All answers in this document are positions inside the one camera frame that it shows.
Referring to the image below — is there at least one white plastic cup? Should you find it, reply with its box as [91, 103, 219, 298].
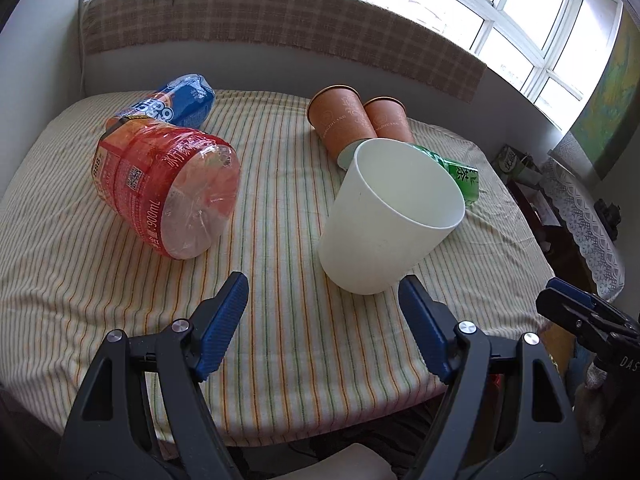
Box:
[318, 139, 465, 296]

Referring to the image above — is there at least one orange paper cup right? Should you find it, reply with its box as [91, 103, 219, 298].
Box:
[363, 96, 414, 144]

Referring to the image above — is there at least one orange paper cup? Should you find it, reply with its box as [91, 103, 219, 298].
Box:
[307, 84, 376, 170]
[363, 96, 414, 144]

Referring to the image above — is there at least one orange paper cup left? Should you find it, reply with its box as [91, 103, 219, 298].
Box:
[307, 84, 376, 170]

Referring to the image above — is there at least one white lace cloth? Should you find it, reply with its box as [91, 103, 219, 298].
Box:
[539, 158, 625, 302]

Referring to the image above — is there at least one striped table cloth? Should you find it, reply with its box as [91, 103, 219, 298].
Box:
[0, 89, 557, 449]

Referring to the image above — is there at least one green paper bag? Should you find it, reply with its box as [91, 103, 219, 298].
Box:
[491, 144, 541, 188]

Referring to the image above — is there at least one green tea bottle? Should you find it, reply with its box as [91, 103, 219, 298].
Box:
[414, 144, 480, 206]

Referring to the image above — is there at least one world map poster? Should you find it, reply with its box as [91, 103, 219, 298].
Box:
[550, 12, 639, 188]

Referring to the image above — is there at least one orange lemon drink bottle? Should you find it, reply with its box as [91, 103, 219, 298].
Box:
[91, 115, 241, 260]

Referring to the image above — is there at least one blue drink bottle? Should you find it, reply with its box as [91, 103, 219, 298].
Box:
[105, 74, 216, 130]

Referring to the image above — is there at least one brown plaid cloth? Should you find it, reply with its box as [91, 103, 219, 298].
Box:
[81, 0, 486, 102]

